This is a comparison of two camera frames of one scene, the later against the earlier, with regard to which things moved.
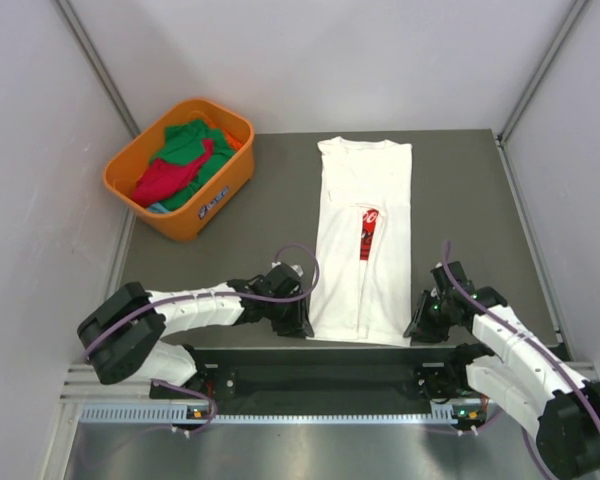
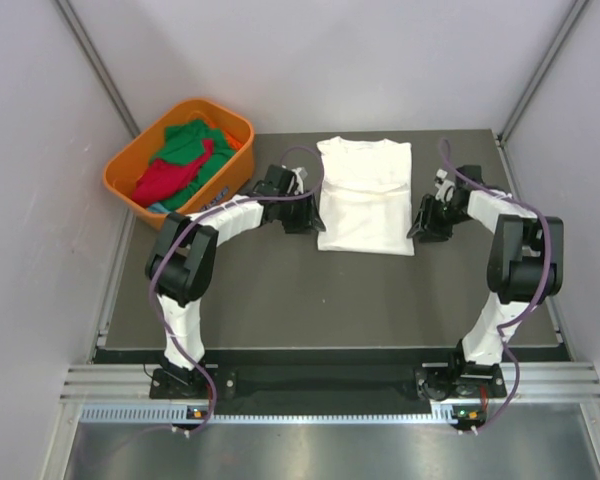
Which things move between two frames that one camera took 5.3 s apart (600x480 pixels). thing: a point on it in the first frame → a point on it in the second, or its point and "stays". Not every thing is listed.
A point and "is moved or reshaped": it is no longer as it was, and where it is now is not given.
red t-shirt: x=165 y=179 stays
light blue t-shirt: x=158 y=208 stays
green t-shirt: x=184 y=144 stays
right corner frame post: x=576 y=14 stays
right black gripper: x=420 y=328 → x=426 y=225
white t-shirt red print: x=362 y=264 is moved or reshaped
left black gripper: x=298 y=325 → x=307 y=220
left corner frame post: x=99 y=66 stays
